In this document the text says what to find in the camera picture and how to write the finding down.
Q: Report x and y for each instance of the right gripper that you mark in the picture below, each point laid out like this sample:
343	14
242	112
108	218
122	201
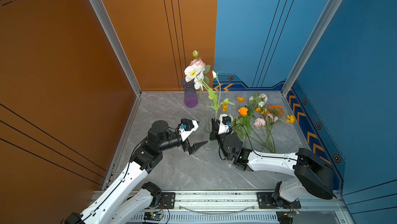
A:
216	131

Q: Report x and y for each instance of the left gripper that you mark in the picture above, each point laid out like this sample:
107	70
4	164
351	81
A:
193	148

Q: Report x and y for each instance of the orange gerbera stem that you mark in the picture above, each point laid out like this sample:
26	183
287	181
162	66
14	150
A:
272	114

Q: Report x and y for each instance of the clear glass vase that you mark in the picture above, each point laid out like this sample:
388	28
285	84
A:
211	144

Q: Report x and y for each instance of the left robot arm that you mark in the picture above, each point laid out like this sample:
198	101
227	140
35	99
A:
114	206

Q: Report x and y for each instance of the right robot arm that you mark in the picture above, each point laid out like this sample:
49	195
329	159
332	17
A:
310	175

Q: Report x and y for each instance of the purple glass vase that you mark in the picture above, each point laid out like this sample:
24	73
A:
190	94

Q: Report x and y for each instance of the orange ranunculus stem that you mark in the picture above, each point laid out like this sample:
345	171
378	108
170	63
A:
245	130

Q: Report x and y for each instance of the pale pink rose stem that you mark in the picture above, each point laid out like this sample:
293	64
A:
259	123

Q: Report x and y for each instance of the pink white bud stem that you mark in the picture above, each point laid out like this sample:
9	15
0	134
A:
258	100

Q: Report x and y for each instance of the yellow flower stem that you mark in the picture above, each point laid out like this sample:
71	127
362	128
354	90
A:
289	118

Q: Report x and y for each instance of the small circuit board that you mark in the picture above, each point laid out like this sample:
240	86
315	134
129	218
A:
152	217

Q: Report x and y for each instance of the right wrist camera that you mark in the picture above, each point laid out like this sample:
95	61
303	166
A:
226	120

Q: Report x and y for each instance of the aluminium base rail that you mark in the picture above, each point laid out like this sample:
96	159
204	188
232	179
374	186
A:
243	207

